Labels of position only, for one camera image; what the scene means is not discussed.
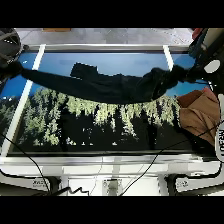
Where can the heap of clothes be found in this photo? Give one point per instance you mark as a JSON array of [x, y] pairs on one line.
[[201, 45]]

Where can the black garment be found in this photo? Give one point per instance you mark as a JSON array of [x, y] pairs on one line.
[[100, 88]]

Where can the brown garment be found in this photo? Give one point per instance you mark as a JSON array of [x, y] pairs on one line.
[[200, 115]]

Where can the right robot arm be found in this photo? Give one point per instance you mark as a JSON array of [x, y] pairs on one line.
[[213, 66]]

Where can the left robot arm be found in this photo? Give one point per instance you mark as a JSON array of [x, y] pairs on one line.
[[41, 183]]

